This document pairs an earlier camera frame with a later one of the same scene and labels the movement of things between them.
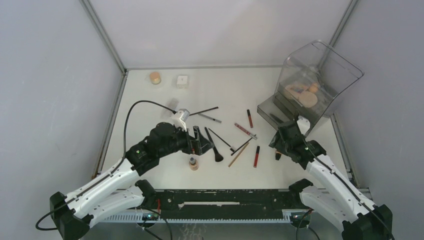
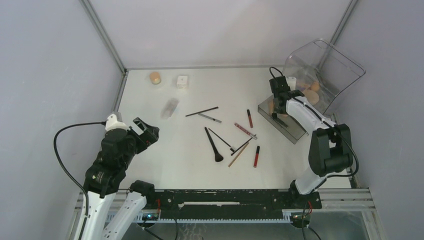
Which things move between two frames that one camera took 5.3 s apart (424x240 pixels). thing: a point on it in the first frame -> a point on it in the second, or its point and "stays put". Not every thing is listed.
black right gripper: [278, 145] -> [279, 111]
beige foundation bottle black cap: [278, 155] -> [271, 105]
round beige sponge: [308, 99] stays put
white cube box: [182, 82] stays put
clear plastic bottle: [172, 104] stays put
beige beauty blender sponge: [313, 87] stays put
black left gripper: [199, 145] -> [150, 135]
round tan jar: [155, 77] stays put
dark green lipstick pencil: [278, 120] stays put
